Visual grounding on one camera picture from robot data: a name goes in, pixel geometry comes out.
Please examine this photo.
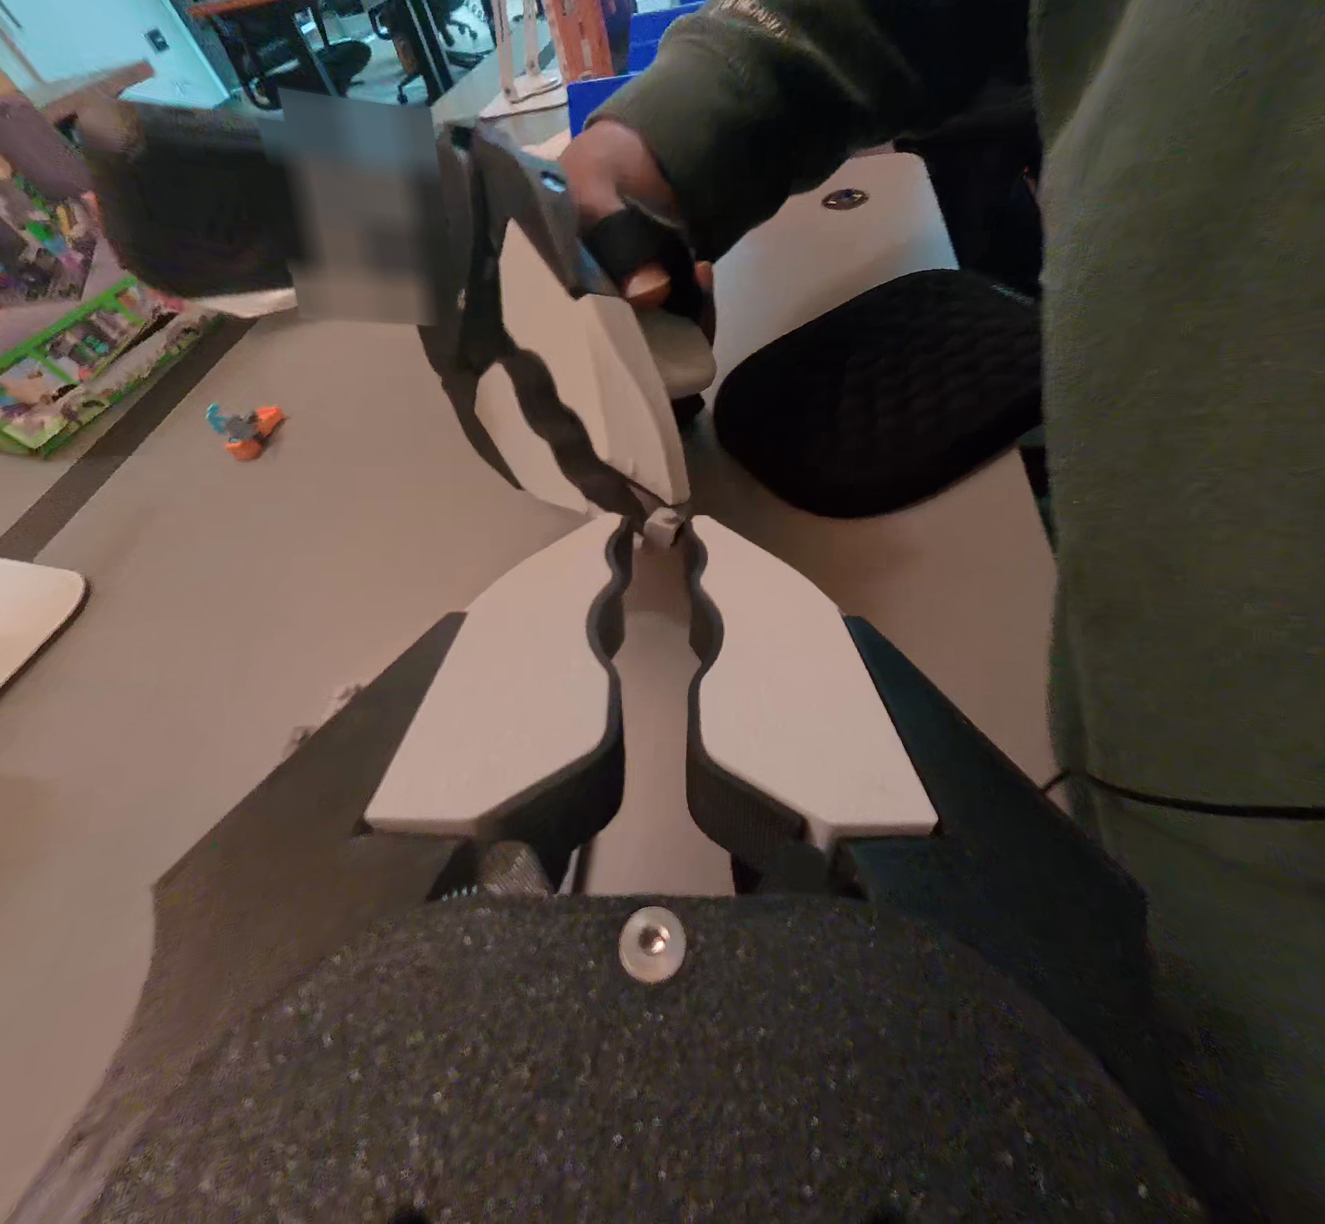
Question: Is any person's right hand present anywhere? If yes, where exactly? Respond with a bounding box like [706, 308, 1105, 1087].
[559, 118, 718, 339]

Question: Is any grey desk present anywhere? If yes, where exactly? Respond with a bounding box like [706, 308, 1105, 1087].
[0, 53, 1063, 1204]

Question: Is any green toy set box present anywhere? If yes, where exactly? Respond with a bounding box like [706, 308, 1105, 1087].
[0, 89, 224, 458]

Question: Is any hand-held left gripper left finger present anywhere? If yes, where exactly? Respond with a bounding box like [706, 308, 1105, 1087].
[362, 513, 630, 884]

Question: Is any thin black cable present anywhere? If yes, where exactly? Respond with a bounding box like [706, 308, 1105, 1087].
[1040, 770, 1325, 819]

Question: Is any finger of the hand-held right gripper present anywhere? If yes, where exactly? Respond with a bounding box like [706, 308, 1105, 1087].
[500, 219, 693, 515]
[468, 353, 646, 520]

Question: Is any person's green sweatshirt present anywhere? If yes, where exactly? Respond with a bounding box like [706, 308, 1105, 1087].
[1036, 0, 1325, 1224]

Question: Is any blue plastic crate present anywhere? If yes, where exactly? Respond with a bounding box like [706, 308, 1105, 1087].
[566, 71, 649, 135]

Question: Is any person's right forearm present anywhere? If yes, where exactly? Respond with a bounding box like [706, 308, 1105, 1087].
[583, 0, 1043, 262]

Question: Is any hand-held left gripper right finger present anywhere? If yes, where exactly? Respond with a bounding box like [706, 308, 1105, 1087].
[684, 516, 942, 884]

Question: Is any white framed stand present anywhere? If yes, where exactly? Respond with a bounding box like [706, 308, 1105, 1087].
[445, 0, 568, 114]

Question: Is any white monitor stand base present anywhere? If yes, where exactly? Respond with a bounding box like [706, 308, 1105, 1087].
[0, 559, 90, 692]

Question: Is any black mesh chair armrest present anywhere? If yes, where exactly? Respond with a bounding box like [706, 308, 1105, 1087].
[713, 268, 1045, 520]

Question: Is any orange teal toy figure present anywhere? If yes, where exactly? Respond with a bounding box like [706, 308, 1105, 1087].
[205, 402, 286, 461]

